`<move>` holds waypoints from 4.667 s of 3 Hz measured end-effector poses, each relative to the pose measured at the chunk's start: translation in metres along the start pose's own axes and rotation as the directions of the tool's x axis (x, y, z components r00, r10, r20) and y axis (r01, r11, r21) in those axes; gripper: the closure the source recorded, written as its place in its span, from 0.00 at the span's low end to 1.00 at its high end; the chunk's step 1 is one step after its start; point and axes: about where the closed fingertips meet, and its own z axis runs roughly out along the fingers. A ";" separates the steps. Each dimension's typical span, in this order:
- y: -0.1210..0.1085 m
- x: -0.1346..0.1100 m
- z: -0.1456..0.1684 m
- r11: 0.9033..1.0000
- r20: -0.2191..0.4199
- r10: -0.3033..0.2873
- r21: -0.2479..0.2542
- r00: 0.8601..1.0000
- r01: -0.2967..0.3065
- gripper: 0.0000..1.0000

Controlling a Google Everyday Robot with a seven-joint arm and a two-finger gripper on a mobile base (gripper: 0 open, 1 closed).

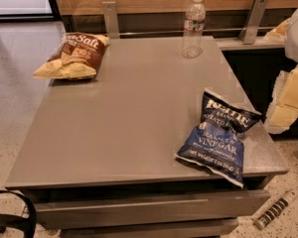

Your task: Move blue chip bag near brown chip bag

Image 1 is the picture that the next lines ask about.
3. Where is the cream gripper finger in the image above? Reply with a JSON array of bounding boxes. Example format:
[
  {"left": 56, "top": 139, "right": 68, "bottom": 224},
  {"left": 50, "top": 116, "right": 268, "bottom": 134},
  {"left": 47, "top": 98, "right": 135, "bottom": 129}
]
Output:
[
  {"left": 264, "top": 19, "right": 290, "bottom": 44},
  {"left": 264, "top": 64, "right": 298, "bottom": 134}
]

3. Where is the blue chip bag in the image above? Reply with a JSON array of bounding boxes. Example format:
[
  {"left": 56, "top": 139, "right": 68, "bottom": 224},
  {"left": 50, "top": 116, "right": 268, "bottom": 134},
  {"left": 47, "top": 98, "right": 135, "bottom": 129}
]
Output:
[{"left": 176, "top": 89, "right": 261, "bottom": 187}]

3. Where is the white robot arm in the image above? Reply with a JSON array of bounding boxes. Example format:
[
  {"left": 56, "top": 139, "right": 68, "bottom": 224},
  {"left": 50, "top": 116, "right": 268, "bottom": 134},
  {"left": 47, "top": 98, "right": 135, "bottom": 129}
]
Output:
[{"left": 264, "top": 8, "right": 298, "bottom": 134}]

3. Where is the brown chip bag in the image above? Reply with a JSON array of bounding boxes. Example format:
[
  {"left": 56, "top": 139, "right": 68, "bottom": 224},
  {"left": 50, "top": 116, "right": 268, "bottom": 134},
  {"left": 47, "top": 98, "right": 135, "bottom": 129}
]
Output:
[{"left": 33, "top": 33, "right": 109, "bottom": 80}]

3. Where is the clear plastic water bottle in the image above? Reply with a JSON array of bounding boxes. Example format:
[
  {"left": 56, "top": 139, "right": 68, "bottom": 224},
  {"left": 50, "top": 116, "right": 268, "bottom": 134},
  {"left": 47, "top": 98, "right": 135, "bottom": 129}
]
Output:
[{"left": 182, "top": 0, "right": 206, "bottom": 59}]

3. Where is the white power strip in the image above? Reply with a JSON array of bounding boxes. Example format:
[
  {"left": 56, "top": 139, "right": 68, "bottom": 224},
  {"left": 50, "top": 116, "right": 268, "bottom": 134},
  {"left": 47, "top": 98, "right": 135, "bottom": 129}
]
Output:
[{"left": 254, "top": 189, "right": 298, "bottom": 230}]

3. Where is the grey drawer front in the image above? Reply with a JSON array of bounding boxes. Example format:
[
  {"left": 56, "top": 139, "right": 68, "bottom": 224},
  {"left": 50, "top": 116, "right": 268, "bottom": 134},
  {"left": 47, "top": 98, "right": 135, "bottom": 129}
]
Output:
[{"left": 36, "top": 189, "right": 270, "bottom": 229}]

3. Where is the black chair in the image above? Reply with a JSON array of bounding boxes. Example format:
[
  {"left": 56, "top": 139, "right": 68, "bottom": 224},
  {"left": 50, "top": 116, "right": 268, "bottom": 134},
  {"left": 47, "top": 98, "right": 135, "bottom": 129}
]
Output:
[{"left": 0, "top": 190, "right": 37, "bottom": 238}]

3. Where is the right metal bracket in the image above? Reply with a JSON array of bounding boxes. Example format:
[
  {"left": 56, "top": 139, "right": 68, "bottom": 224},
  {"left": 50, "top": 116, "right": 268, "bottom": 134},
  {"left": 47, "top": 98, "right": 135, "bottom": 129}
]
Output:
[{"left": 238, "top": 0, "right": 269, "bottom": 45}]

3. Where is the metal bracket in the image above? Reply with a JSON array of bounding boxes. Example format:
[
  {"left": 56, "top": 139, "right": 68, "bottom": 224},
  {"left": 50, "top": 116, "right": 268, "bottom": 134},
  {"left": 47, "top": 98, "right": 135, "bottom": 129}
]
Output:
[
  {"left": 102, "top": 1, "right": 120, "bottom": 39},
  {"left": 238, "top": 0, "right": 269, "bottom": 45}
]

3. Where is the metal rail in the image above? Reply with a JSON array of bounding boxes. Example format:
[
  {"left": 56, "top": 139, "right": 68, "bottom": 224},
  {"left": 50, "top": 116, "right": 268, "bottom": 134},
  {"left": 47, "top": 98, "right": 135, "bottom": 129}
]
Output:
[{"left": 118, "top": 26, "right": 276, "bottom": 38}]

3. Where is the left metal bracket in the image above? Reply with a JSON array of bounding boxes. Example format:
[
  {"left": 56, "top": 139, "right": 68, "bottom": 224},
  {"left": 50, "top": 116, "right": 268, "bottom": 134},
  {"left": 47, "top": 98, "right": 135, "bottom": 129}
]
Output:
[{"left": 102, "top": 1, "right": 120, "bottom": 39}]

